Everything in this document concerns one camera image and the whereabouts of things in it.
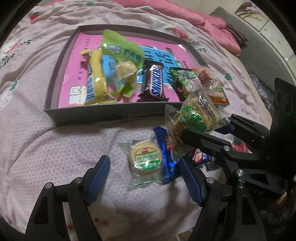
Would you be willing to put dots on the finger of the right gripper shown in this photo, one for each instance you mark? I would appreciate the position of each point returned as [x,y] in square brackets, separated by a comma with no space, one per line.
[244,129]
[216,147]

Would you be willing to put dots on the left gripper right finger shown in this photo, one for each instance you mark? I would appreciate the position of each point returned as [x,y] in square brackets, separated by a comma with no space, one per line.
[194,179]

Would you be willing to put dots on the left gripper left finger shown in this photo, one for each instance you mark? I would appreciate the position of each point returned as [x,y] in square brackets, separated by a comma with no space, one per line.
[95,178]

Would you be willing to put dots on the orange cracker pack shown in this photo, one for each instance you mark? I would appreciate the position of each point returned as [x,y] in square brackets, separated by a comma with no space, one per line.
[219,98]

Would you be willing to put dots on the blue Oreo-style cookie pack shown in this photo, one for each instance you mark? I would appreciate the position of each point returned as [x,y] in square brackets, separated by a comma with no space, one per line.
[170,163]

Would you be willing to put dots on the clear pack seaweed pastry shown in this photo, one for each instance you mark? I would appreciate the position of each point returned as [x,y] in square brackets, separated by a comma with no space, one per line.
[197,112]

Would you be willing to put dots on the black green pea snack bag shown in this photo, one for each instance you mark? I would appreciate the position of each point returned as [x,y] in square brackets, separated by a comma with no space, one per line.
[183,80]

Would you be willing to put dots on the Snickers chocolate bar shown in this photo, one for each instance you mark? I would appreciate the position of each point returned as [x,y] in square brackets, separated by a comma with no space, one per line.
[153,86]

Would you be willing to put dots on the yellow Alpenliebe candy pack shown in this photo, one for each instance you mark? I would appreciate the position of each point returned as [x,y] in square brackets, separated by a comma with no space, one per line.
[96,85]

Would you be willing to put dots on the green-topped clear snack bag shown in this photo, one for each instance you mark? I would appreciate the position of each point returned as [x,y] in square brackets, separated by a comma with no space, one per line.
[129,60]

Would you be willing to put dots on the clear pack red candy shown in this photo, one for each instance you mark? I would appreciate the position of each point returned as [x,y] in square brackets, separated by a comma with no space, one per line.
[208,80]

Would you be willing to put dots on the small dark chocolate candy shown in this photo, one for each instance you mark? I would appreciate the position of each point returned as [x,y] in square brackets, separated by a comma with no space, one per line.
[212,165]

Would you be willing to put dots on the blue floral fabric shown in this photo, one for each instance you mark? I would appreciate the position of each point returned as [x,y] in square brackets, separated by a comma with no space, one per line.
[264,94]

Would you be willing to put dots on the round green-label pastry pack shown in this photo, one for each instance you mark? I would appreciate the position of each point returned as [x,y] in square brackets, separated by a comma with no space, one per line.
[145,162]

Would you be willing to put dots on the grey quilted headboard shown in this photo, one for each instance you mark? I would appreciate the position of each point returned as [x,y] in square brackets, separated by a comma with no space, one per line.
[257,56]

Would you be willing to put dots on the dark shallow cardboard box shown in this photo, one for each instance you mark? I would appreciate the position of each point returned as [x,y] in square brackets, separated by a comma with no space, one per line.
[111,72]

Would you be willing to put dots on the dark striped pillow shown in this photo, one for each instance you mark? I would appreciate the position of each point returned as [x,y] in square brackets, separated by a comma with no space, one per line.
[239,37]

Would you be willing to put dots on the pink duvet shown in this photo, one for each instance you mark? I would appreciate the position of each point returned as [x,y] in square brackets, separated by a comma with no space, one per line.
[214,26]

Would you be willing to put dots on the tree wall painting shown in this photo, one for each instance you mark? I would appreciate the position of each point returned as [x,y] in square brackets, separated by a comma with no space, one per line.
[248,10]

